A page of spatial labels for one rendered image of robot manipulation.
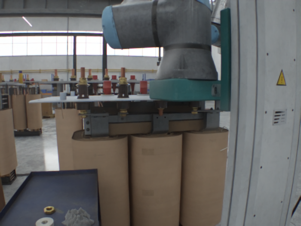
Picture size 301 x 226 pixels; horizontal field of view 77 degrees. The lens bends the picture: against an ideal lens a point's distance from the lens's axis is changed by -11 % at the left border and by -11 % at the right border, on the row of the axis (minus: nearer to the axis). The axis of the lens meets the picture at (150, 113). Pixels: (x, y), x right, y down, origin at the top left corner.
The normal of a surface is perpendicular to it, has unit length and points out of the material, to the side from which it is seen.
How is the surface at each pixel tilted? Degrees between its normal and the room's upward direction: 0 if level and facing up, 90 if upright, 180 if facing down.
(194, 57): 70
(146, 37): 137
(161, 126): 90
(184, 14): 90
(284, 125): 90
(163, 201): 90
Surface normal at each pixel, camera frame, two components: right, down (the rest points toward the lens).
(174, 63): -0.52, -0.26
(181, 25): -0.37, 0.11
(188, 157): -0.69, 0.08
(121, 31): -0.22, 0.54
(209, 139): 0.27, 0.11
